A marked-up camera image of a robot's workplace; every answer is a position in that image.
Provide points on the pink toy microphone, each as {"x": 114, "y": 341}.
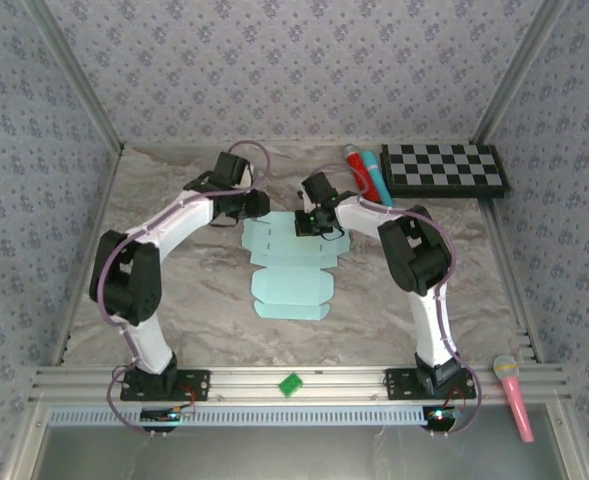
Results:
{"x": 516, "y": 400}

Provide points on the blue toy microphone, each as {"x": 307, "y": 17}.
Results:
{"x": 376, "y": 180}

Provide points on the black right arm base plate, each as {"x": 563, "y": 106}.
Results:
{"x": 399, "y": 385}

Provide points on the aluminium frame leg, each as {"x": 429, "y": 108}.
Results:
{"x": 571, "y": 445}
{"x": 26, "y": 445}

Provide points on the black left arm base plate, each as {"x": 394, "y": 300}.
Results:
{"x": 194, "y": 385}

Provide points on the light blue paper box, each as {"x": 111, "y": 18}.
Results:
{"x": 289, "y": 295}

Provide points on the red glitter toy microphone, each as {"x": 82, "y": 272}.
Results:
{"x": 358, "y": 170}

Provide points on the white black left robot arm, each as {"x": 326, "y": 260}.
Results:
{"x": 179, "y": 225}

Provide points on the green block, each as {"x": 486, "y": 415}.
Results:
{"x": 291, "y": 385}

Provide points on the aluminium mounting rail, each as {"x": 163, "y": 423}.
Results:
{"x": 254, "y": 382}

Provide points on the black white checkerboard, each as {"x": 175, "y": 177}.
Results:
{"x": 444, "y": 167}

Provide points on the aluminium frame post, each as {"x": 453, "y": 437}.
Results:
{"x": 521, "y": 70}
{"x": 74, "y": 75}

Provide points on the aluminium table side rail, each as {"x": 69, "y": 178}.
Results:
{"x": 511, "y": 290}
{"x": 102, "y": 210}

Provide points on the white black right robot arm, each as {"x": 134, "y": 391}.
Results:
{"x": 414, "y": 250}

